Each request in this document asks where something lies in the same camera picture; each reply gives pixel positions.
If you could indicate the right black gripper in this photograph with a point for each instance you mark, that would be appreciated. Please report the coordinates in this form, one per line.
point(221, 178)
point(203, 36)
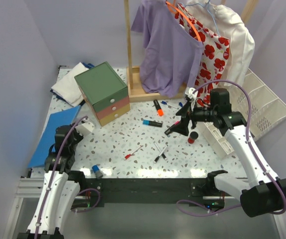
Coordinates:
point(182, 127)

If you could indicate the three-drawer desk organizer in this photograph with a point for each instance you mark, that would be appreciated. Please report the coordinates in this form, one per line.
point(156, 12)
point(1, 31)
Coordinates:
point(105, 92)

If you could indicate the blue document folder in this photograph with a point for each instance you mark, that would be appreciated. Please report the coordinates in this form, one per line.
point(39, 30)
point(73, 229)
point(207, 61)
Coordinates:
point(55, 120)

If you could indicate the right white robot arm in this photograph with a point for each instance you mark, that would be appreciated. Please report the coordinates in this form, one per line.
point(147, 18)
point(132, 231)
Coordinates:
point(265, 191)

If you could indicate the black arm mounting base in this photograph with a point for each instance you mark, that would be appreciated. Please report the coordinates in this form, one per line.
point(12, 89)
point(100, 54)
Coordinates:
point(155, 191)

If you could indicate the red black stamp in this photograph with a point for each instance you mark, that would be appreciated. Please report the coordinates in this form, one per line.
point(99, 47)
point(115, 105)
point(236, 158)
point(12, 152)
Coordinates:
point(193, 137)

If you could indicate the orange highlighter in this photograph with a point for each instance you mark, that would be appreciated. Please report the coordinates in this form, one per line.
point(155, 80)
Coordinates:
point(158, 108)

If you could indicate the blue highlighter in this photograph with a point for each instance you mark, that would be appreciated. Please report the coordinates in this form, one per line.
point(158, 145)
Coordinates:
point(152, 123)

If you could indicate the black cap marker upper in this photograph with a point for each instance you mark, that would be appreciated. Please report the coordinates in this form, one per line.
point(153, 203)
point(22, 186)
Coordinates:
point(159, 149)

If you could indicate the black cap marker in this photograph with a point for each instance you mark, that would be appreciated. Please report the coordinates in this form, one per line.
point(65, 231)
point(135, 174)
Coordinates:
point(160, 154)
point(159, 149)

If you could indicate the black cap marker lower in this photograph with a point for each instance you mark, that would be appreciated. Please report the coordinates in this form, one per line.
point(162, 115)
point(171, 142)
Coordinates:
point(160, 154)

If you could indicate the purple t-shirt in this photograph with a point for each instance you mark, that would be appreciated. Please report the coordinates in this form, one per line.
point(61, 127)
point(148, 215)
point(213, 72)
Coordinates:
point(172, 57)

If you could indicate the red cap marker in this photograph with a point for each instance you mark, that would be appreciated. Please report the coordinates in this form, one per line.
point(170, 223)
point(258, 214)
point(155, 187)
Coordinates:
point(133, 152)

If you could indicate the red floral dress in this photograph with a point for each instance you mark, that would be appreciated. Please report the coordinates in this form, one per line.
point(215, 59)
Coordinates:
point(216, 49)

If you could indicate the white file rack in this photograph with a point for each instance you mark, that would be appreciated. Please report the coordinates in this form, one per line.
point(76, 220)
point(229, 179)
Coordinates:
point(268, 110)

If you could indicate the blue grey stamp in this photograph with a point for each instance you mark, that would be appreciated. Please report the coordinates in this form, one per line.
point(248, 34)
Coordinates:
point(98, 173)

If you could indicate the cream white shirt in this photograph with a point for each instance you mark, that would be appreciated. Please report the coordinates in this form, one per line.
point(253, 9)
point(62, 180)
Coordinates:
point(230, 25)

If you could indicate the orange clothes hanger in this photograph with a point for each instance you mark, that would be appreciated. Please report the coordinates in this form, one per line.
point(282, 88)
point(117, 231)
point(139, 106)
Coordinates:
point(172, 8)

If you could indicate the light blue clothes hanger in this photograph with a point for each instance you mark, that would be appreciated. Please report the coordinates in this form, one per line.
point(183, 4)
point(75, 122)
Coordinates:
point(208, 9)

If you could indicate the folded white cloth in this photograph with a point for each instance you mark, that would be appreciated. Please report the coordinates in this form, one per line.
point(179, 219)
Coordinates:
point(69, 85)

